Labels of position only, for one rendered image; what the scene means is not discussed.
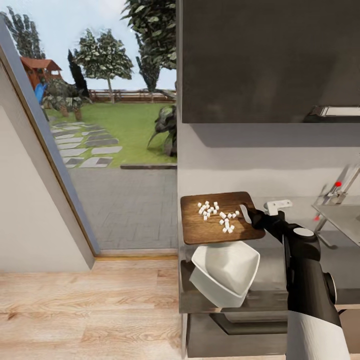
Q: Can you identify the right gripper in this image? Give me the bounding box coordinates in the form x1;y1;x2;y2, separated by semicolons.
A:
247;210;285;233

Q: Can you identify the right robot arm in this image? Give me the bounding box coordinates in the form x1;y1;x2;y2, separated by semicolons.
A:
247;199;351;360

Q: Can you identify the cutting board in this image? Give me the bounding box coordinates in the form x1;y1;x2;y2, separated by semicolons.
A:
180;191;266;245

